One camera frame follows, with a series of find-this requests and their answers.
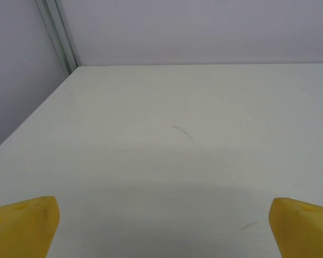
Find aluminium frame corner post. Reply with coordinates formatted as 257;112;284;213
34;0;79;75

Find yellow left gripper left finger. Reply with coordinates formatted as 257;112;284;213
0;196;61;258

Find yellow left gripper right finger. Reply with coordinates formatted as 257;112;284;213
268;197;323;258

